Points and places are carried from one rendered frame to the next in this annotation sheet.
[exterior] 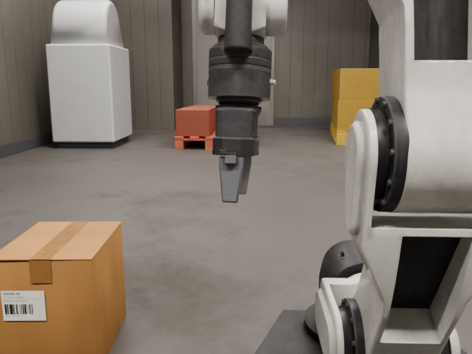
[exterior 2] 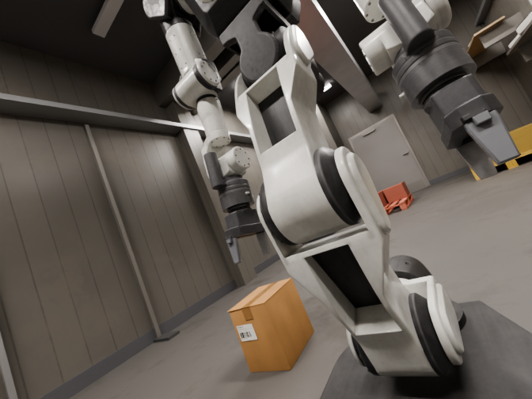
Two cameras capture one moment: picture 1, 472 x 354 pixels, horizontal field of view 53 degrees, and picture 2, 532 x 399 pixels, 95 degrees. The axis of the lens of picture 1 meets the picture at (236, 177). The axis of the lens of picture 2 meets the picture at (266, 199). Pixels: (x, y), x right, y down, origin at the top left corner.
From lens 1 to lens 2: 44 cm
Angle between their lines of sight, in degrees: 36
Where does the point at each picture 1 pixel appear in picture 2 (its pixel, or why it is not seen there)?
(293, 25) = (415, 125)
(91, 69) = not seen: hidden behind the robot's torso
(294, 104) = (439, 167)
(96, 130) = not seen: hidden behind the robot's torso
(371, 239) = (288, 264)
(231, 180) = (233, 251)
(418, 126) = (269, 189)
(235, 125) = (231, 222)
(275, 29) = (237, 168)
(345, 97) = not seen: hidden behind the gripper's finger
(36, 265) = (244, 310)
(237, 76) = (224, 199)
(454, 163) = (292, 203)
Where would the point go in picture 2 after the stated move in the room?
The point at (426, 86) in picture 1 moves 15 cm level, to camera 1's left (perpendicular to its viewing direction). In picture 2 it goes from (270, 165) to (215, 198)
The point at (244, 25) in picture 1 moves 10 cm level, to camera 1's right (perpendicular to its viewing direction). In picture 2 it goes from (214, 176) to (241, 157)
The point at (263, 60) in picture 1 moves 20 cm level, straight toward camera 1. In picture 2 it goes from (234, 185) to (165, 194)
